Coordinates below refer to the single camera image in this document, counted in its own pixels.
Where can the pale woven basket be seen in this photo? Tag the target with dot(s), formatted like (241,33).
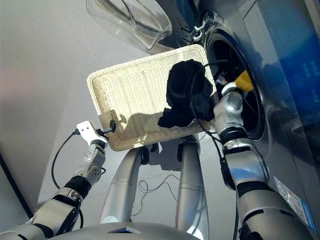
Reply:
(135,87)

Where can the black garment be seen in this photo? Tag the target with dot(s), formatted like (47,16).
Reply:
(185,85)

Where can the dark basket stand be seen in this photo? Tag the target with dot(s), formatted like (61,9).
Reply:
(145,156)

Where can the grey washing machine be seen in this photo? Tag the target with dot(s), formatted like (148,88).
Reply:
(275,75)

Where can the round glass washer door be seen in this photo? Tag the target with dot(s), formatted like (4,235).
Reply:
(140,30)

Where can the grey robot torso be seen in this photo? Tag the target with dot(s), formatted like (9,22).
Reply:
(125,232)

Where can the silver door hinge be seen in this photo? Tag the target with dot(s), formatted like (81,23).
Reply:
(200,27)

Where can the clear plastic document pouch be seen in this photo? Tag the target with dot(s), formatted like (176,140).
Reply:
(295,205)

